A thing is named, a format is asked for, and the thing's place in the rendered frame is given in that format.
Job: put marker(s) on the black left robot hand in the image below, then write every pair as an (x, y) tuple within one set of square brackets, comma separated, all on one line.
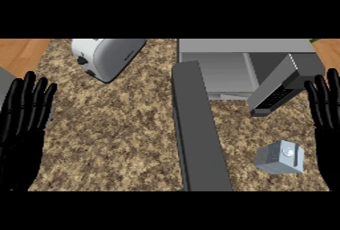
[(19, 125)]

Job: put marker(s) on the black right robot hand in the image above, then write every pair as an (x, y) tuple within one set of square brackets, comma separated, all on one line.
[(325, 119)]

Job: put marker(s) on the grey milk carton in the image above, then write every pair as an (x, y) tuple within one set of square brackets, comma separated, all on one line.
[(279, 157)]

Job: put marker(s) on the grey microwave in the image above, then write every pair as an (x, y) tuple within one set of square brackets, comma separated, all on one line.
[(251, 68)]

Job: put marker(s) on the dark grey microwave door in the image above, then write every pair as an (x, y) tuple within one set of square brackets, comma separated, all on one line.
[(199, 131)]

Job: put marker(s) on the green object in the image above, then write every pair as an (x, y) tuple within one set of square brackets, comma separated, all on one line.
[(315, 40)]

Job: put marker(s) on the white toaster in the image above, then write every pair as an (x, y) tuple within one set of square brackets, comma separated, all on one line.
[(106, 57)]

